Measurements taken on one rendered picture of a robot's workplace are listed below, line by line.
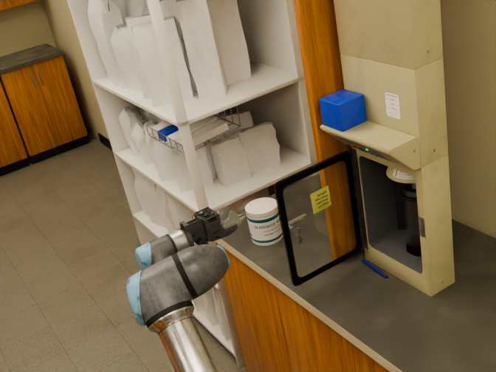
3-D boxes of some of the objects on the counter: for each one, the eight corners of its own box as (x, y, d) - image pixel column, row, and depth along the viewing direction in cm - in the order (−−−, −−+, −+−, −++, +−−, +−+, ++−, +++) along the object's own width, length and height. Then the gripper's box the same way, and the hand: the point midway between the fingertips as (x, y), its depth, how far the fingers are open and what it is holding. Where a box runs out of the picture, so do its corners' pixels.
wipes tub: (271, 225, 274) (266, 193, 267) (290, 236, 264) (284, 204, 257) (245, 238, 269) (238, 206, 262) (263, 250, 258) (256, 217, 252)
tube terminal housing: (415, 231, 251) (398, 31, 216) (484, 264, 225) (478, 43, 191) (364, 258, 241) (339, 53, 206) (431, 297, 215) (415, 70, 180)
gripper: (187, 230, 193) (248, 201, 202) (173, 219, 201) (233, 193, 209) (194, 255, 197) (253, 226, 206) (180, 243, 204) (238, 216, 213)
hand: (241, 218), depth 208 cm, fingers closed
